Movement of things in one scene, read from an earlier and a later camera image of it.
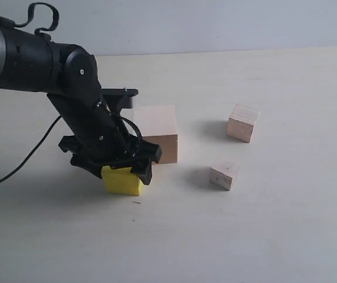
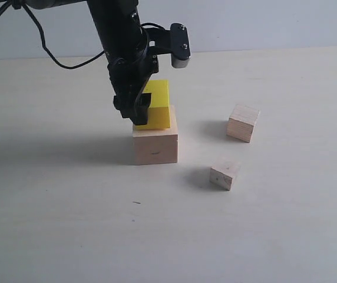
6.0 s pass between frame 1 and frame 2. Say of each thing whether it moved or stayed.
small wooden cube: stayed
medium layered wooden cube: stayed
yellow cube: moved
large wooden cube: stayed
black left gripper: moved
